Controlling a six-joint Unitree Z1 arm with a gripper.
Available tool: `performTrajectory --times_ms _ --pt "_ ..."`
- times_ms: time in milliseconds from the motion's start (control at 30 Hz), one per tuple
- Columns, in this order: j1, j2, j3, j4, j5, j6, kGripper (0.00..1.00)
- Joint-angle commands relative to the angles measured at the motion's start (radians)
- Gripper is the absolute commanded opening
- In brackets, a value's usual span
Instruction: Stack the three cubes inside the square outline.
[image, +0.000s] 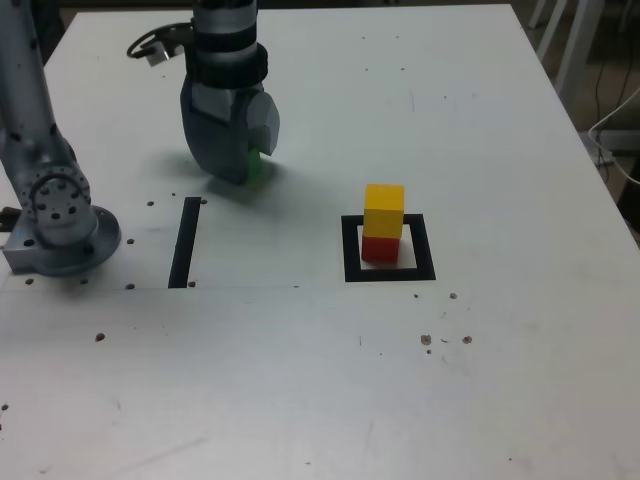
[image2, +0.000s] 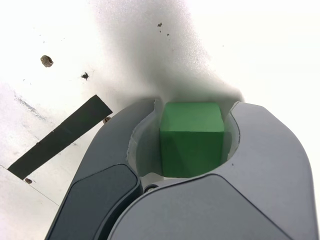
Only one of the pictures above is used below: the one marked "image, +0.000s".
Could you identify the black tape square outline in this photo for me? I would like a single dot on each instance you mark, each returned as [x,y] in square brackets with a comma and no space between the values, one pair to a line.
[351,250]

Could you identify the black tape strip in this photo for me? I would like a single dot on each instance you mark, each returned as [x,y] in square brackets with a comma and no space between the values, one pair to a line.
[184,240]

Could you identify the green cube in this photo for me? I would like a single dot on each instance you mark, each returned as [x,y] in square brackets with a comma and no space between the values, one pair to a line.
[254,165]

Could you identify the red cube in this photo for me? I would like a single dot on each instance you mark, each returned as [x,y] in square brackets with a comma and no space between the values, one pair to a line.
[380,249]

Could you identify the white furniture leg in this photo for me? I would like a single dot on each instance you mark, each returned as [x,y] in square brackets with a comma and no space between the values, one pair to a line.
[536,15]
[572,50]
[552,30]

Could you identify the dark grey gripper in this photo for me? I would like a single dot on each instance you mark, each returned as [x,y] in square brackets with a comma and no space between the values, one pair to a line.
[217,100]

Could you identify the yellow cube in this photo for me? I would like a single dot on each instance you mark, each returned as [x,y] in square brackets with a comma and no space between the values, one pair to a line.
[384,210]

